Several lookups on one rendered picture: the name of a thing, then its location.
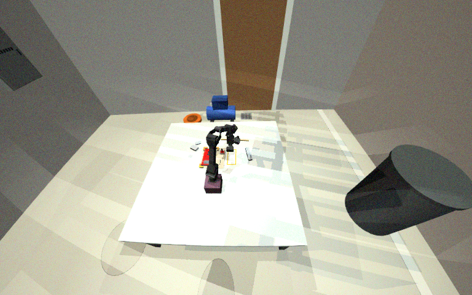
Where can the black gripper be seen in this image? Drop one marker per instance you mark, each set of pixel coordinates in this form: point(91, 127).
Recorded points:
point(230, 147)

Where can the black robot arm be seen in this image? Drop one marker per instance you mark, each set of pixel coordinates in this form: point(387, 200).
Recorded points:
point(212, 141)

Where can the grey rectangular bar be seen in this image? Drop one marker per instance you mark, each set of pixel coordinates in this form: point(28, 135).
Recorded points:
point(248, 153)

